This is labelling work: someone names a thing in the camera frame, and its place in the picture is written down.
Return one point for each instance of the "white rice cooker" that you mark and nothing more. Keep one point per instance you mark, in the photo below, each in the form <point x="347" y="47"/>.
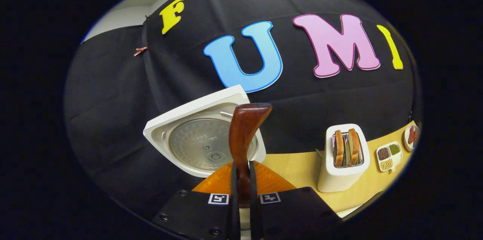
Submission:
<point x="203" y="145"/>

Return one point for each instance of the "toast bread slice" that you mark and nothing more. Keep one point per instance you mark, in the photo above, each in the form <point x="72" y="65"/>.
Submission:
<point x="339" y="148"/>
<point x="354" y="146"/>

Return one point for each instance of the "pink clip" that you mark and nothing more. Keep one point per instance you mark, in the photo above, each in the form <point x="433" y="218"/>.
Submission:
<point x="140" y="51"/>

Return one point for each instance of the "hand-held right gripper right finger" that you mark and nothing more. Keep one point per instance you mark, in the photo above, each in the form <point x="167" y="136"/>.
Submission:
<point x="253" y="210"/>

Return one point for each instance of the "brown wooden spoon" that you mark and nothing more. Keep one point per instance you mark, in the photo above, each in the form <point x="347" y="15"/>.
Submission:
<point x="243" y="134"/>

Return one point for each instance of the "white round plate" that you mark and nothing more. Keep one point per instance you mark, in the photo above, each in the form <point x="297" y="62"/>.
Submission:
<point x="406" y="142"/>

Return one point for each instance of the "black backdrop cloth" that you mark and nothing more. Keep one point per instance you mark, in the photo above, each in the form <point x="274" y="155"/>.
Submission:
<point x="113" y="100"/>

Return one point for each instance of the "white divided bean dish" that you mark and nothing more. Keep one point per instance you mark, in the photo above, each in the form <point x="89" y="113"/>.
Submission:
<point x="397" y="159"/>

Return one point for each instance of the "red meat piece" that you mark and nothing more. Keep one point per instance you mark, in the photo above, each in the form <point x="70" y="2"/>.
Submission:
<point x="411" y="135"/>
<point x="416" y="138"/>

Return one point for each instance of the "white toaster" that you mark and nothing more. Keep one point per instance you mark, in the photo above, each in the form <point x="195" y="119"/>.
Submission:
<point x="336" y="179"/>

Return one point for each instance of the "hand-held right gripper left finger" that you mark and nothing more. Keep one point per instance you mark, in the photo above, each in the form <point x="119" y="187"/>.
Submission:
<point x="234" y="210"/>

